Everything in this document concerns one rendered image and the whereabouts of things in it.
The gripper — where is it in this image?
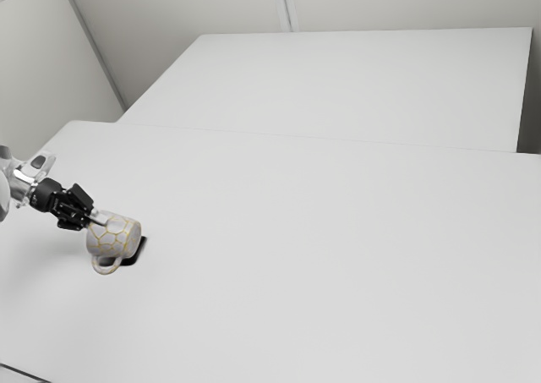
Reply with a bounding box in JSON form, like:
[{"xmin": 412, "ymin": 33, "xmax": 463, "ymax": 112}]
[{"xmin": 29, "ymin": 178, "xmax": 108, "ymax": 232}]

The white mug with gold cracks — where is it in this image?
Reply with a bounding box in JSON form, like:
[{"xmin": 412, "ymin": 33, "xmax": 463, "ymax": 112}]
[{"xmin": 85, "ymin": 215, "xmax": 143, "ymax": 276}]

